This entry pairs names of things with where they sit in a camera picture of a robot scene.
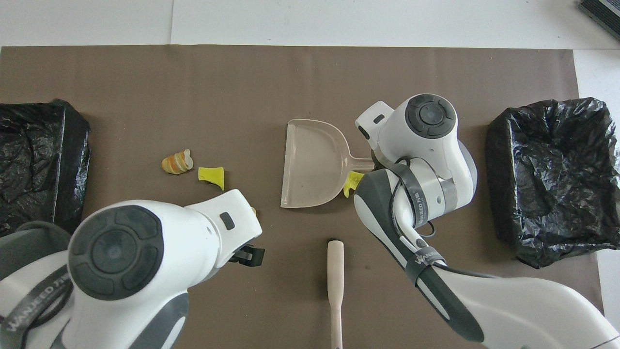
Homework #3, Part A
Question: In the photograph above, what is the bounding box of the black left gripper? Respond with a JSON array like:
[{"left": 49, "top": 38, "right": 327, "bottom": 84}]
[{"left": 228, "top": 245, "right": 266, "bottom": 268}]

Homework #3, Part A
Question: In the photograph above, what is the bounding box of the beige plastic dustpan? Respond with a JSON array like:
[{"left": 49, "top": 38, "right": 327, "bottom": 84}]
[{"left": 280, "top": 118, "right": 376, "bottom": 209}]

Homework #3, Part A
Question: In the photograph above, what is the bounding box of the yellow and green sponge piece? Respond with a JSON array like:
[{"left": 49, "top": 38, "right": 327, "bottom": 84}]
[{"left": 198, "top": 166, "right": 226, "bottom": 191}]

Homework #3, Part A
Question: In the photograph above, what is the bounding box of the curled orange striped bread piece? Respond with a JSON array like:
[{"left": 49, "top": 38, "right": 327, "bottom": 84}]
[{"left": 161, "top": 149, "right": 194, "bottom": 175}]

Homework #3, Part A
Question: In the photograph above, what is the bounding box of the black bag-lined bin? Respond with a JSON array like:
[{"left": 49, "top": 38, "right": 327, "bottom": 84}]
[
  {"left": 0, "top": 98, "right": 92, "bottom": 238},
  {"left": 485, "top": 97, "right": 620, "bottom": 270}
]

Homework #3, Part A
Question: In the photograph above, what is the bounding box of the brown paper table mat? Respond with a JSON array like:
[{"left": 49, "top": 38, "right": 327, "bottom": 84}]
[{"left": 0, "top": 45, "right": 608, "bottom": 349}]

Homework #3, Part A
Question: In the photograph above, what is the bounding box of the dark ribbed device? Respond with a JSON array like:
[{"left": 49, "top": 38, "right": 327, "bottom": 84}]
[{"left": 579, "top": 0, "right": 620, "bottom": 42}]

